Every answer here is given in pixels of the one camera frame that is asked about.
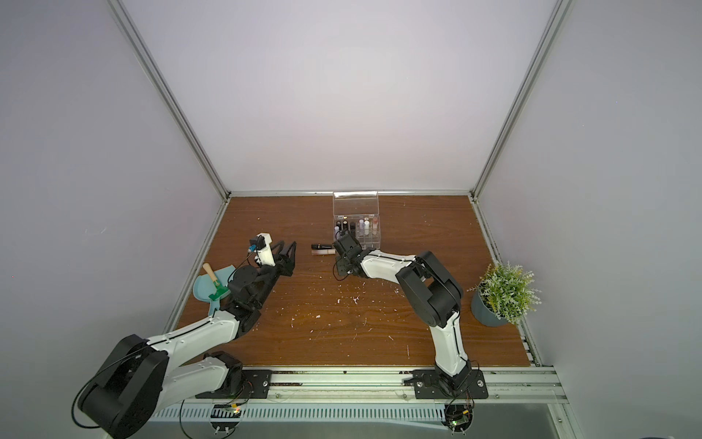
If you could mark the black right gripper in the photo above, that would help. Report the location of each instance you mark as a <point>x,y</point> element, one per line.
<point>345,251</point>

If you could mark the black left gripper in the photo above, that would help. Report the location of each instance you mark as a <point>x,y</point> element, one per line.
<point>284,267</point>

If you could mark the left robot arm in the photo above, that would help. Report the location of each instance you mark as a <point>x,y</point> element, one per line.
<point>142,376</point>

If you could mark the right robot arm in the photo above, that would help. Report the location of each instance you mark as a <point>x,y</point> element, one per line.
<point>433,293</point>

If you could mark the clear acrylic lipstick organizer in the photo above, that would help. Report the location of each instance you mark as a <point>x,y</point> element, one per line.
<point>354,206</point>

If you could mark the green potted plant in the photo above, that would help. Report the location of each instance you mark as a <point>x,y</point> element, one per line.
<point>504,295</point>

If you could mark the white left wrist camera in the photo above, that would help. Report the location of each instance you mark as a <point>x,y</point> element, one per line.
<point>261,247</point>

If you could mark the green rake wooden handle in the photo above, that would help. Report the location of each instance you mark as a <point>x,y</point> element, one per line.
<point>220,289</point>

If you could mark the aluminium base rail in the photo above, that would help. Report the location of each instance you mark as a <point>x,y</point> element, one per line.
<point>354,394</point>

